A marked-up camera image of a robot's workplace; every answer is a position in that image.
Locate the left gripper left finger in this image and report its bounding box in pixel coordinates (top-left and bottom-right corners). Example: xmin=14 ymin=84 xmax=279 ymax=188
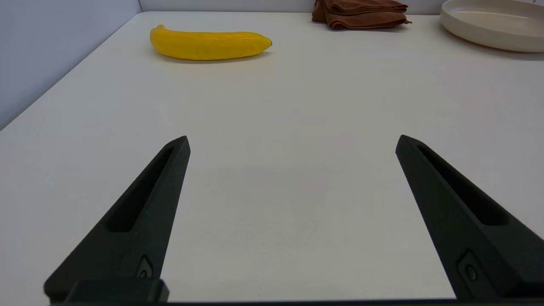
xmin=44 ymin=136 xmax=191 ymax=301

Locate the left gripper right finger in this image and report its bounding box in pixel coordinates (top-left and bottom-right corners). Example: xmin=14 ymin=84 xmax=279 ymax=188
xmin=395 ymin=135 xmax=544 ymax=302

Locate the yellow banana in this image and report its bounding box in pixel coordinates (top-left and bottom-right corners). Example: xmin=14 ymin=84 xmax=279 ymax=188
xmin=150 ymin=24 xmax=273 ymax=61

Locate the beige round plate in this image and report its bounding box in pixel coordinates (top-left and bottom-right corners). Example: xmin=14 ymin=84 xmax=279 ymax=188
xmin=440 ymin=0 xmax=544 ymax=53

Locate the folded brown cloth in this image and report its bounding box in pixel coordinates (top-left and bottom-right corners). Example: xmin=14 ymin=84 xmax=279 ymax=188
xmin=312 ymin=0 xmax=412 ymax=31

